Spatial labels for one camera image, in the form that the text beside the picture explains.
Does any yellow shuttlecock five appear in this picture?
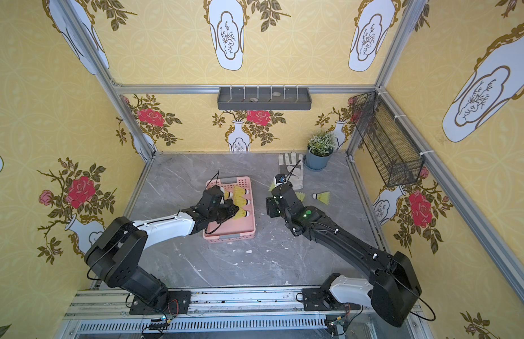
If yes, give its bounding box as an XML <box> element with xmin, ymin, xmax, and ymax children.
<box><xmin>232</xmin><ymin>208</ymin><xmax>249</xmax><ymax>220</ymax></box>

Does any yellow shuttlecock three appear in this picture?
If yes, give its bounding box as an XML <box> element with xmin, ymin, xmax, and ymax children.
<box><xmin>233</xmin><ymin>196</ymin><xmax>249</xmax><ymax>208</ymax></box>

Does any yellow shuttlecock two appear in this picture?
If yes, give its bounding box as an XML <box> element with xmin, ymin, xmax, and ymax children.
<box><xmin>232</xmin><ymin>186</ymin><xmax>249</xmax><ymax>198</ymax></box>

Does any pink plastic storage basket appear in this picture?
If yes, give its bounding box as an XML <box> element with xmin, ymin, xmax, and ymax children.
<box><xmin>202</xmin><ymin>176</ymin><xmax>257</xmax><ymax>244</ymax></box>

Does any yellow shuttlecock seven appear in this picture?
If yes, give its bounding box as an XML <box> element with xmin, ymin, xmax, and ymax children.
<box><xmin>295</xmin><ymin>192</ymin><xmax>306</xmax><ymax>202</ymax></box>

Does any yellow shuttlecock six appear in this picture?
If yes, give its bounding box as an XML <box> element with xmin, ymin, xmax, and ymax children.
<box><xmin>312</xmin><ymin>192</ymin><xmax>331</xmax><ymax>205</ymax></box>

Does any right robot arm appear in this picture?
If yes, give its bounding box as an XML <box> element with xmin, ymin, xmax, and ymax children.
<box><xmin>266</xmin><ymin>183</ymin><xmax>422</xmax><ymax>327</ymax></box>

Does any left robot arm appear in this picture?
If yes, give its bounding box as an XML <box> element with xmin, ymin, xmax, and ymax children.
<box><xmin>84</xmin><ymin>186</ymin><xmax>239</xmax><ymax>313</ymax></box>

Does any white grey work glove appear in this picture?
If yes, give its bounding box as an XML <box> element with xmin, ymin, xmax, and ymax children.
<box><xmin>278</xmin><ymin>152</ymin><xmax>304</xmax><ymax>190</ymax></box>

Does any potted plant blue pot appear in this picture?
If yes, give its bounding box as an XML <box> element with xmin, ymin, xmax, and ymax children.
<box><xmin>305</xmin><ymin>131</ymin><xmax>336</xmax><ymax>171</ymax></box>

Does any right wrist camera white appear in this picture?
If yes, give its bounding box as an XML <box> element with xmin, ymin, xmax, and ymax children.
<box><xmin>274</xmin><ymin>173</ymin><xmax>293</xmax><ymax>189</ymax></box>

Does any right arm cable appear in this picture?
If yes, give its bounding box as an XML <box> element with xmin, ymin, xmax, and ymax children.
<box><xmin>285</xmin><ymin>159</ymin><xmax>302</xmax><ymax>181</ymax></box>

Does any grey wall shelf tray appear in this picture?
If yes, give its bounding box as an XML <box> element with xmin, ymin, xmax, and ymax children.
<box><xmin>217</xmin><ymin>86</ymin><xmax>313</xmax><ymax>111</ymax></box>

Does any black wire mesh basket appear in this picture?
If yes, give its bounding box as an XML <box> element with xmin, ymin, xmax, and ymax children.
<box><xmin>350</xmin><ymin>92</ymin><xmax>424</xmax><ymax>187</ymax></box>

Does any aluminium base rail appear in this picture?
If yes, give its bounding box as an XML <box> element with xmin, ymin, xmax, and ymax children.
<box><xmin>55</xmin><ymin>285</ymin><xmax>433</xmax><ymax>338</ymax></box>

